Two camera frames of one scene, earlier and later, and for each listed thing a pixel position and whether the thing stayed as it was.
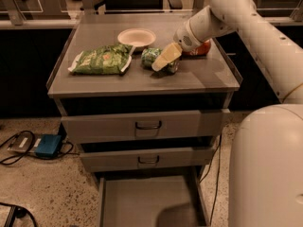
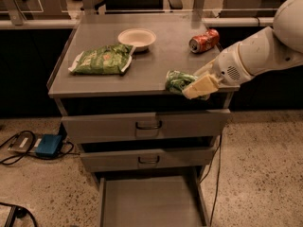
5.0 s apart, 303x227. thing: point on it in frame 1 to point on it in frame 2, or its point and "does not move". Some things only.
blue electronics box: x=47 y=145 does not move
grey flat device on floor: x=25 y=142 does not move
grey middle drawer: x=146 y=159 does not move
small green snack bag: x=149 y=56 to x=175 y=81
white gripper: x=185 y=38 to x=227 y=65
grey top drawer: x=144 y=126 does not move
